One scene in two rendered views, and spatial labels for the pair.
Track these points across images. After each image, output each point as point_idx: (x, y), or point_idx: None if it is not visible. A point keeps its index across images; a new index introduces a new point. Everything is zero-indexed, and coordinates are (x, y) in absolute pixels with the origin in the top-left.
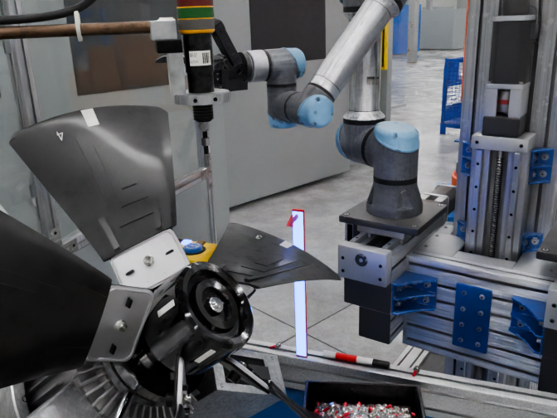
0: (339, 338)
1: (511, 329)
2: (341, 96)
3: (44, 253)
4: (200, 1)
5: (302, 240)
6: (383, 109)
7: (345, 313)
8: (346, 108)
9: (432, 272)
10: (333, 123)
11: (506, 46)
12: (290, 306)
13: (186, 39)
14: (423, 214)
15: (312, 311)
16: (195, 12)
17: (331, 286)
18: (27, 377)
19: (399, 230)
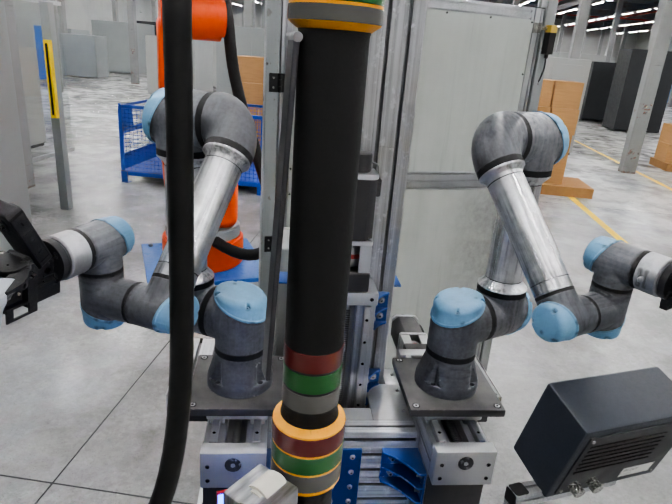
0: (104, 475)
1: (383, 481)
2: (12, 155)
3: None
4: (341, 437)
5: None
6: (60, 162)
7: (99, 438)
8: (21, 168)
9: None
10: (7, 188)
11: (356, 204)
12: (22, 450)
13: (302, 502)
14: (275, 380)
15: (55, 448)
16: (333, 461)
17: (68, 405)
18: None
19: (265, 414)
